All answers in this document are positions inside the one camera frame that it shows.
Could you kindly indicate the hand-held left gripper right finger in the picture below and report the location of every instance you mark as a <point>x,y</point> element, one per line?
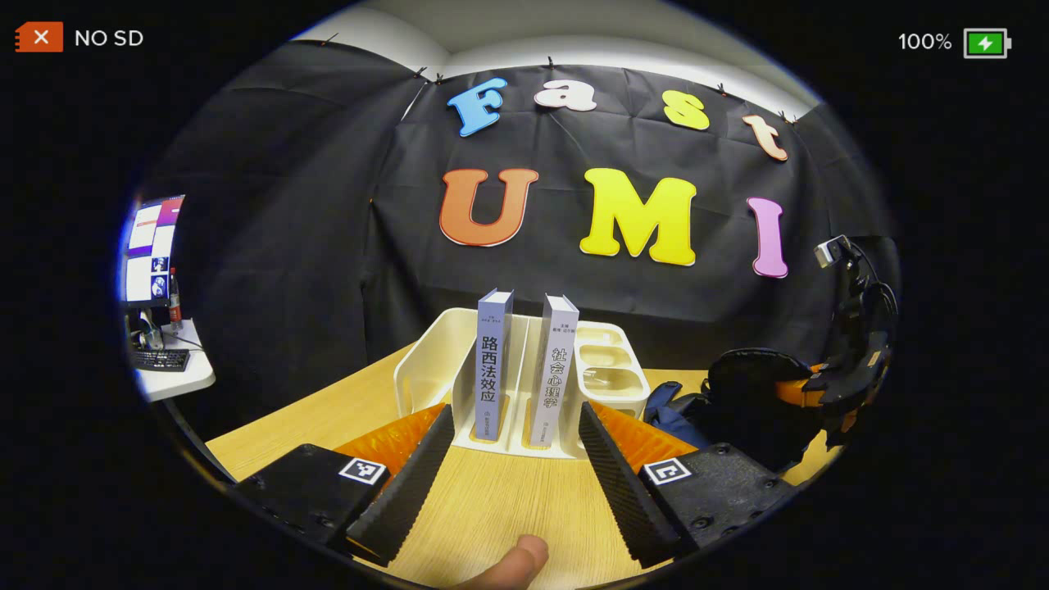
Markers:
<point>623,492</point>

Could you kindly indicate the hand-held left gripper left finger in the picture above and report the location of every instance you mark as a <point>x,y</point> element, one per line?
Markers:
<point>410,492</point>

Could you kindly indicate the blue schoolbag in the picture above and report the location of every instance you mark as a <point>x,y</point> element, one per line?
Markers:
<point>754,401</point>

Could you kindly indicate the white plastic bookshelf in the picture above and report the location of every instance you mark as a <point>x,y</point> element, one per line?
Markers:
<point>434,344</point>

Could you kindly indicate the red bottle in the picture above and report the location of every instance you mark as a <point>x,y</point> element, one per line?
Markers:
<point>174,303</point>

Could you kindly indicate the black keyboard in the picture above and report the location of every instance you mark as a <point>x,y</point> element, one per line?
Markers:
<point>160,360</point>

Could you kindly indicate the computer monitor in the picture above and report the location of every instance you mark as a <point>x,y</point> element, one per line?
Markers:
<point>152,246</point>

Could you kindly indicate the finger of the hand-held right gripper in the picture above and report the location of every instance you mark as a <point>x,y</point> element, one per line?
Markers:
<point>842,426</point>
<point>844,381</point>

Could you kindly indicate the white spine book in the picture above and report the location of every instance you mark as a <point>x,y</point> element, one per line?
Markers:
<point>553,377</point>

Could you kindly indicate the blue-grey spine book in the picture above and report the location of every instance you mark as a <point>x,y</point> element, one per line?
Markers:
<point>490,369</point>

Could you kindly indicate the white side desk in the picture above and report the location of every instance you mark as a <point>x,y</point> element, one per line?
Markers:
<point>184,381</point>

